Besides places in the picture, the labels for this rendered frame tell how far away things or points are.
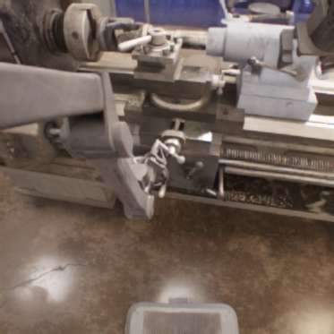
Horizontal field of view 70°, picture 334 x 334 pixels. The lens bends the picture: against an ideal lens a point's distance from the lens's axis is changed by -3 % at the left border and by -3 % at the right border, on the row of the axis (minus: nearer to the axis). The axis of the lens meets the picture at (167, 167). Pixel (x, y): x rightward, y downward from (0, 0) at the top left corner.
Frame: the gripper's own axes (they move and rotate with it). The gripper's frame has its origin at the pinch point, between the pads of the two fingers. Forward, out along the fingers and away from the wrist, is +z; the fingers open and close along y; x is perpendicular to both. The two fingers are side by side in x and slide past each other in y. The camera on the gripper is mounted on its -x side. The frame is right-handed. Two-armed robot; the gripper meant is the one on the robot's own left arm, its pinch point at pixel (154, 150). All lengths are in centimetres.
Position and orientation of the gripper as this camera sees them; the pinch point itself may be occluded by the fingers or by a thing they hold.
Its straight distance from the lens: 90.9
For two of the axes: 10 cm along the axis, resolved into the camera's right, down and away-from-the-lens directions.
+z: 1.8, -7.7, 6.2
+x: 7.4, 5.2, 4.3
